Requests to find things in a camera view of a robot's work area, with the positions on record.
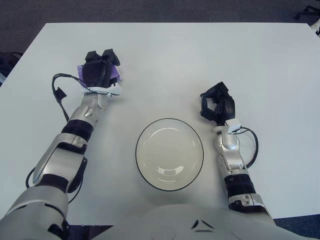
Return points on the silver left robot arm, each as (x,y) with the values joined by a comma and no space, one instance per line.
(57,155)

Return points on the grey robot torso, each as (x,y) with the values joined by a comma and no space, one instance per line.
(175,225)

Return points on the black office chair base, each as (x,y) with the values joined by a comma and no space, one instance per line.
(306,11)

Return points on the pale blue flat object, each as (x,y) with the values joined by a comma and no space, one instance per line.
(1,80)

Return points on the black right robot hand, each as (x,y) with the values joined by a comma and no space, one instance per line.
(228,107)

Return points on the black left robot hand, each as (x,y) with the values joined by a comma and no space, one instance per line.
(95,72)

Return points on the black bag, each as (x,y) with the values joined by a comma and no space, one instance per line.
(7,58)

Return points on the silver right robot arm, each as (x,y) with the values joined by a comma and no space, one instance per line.
(231,160)

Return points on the white plate with black rim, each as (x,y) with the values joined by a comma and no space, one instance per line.
(170,150)

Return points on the purple tissue paper pack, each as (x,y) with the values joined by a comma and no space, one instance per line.
(117,73)

